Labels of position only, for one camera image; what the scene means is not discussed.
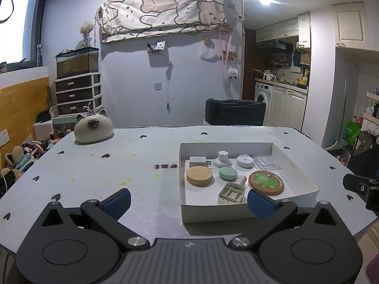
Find white hanging bag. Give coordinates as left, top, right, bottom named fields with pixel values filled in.
left=200, top=43, right=221, bottom=61

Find beige compartment box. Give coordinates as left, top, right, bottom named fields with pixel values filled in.
left=217, top=182, right=246, bottom=205

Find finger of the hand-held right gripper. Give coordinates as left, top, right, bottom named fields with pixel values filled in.
left=365, top=180, right=379, bottom=211
left=343, top=173, right=376, bottom=196

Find vase of dried flowers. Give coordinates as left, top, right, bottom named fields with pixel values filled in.
left=79, top=21, right=95, bottom=48

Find black bag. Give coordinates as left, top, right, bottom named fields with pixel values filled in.
left=36, top=111, right=53, bottom=124

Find window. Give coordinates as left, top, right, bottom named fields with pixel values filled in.
left=0, top=0, right=45, bottom=72

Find cream cat-shaped ceramic jar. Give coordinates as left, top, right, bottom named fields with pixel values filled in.
left=74, top=109, right=114, bottom=144

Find white suction cup holder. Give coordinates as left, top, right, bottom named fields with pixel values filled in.
left=212, top=150, right=232, bottom=168

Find green round case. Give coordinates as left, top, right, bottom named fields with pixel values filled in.
left=218, top=166, right=238, bottom=183

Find clear wall holder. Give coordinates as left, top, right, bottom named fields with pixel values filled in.
left=146, top=40, right=165, bottom=54

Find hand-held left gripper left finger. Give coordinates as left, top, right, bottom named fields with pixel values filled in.
left=36, top=188, right=150, bottom=249

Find round green cartoon coaster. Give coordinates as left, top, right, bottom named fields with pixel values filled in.
left=248, top=171, right=285, bottom=196

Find dark drawer cabinet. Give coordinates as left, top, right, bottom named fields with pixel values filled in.
left=55, top=72, right=103, bottom=117

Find clear plastic box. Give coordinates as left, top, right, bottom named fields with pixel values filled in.
left=253, top=154, right=281, bottom=171

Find cartoon printed cloth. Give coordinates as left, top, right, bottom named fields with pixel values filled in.
left=97, top=0, right=230, bottom=43

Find round wooden lid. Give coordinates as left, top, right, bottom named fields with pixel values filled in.
left=186, top=166, right=214, bottom=187

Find green bag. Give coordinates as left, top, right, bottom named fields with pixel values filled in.
left=340, top=120, right=362, bottom=147

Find white charger adapter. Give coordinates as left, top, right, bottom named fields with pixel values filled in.
left=189, top=156, right=214, bottom=170

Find white cardboard box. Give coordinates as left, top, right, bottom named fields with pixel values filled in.
left=178, top=142, right=320, bottom=224

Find white kitchen cabinets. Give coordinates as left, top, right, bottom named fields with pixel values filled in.
left=255, top=11, right=311, bottom=49
left=271, top=84, right=308, bottom=131

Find white upper kitchen cabinets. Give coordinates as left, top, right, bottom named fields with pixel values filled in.
left=255, top=11, right=311, bottom=49

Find glass fish tank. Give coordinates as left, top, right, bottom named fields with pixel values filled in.
left=56, top=47, right=99, bottom=80

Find pile of floor clutter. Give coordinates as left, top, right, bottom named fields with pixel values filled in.
left=0, top=140, right=57, bottom=191

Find white washing machine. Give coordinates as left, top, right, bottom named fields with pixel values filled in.
left=255, top=82, right=274, bottom=125

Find white lower kitchen cabinets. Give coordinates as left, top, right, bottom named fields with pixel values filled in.
left=271, top=84, right=308, bottom=131

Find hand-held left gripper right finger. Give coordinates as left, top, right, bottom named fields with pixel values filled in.
left=229, top=188, right=344, bottom=249

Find white round case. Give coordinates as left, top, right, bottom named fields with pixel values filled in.
left=236, top=154, right=254, bottom=169

